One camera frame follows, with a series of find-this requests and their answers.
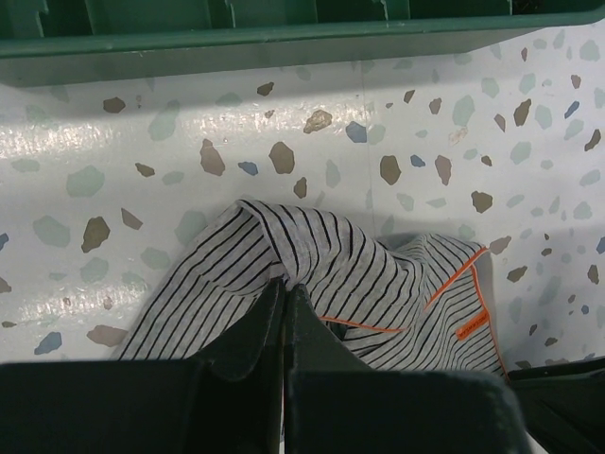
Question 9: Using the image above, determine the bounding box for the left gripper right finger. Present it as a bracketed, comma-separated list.
[285, 286, 525, 453]

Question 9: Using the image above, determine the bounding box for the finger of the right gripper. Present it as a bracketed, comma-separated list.
[509, 359, 605, 453]

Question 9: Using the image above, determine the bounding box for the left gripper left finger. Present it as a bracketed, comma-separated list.
[1, 280, 285, 453]

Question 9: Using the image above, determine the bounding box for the green divided plastic tray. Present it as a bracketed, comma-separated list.
[1, 1, 604, 87]

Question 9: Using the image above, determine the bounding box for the grey striped underwear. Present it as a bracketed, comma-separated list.
[113, 201, 505, 376]

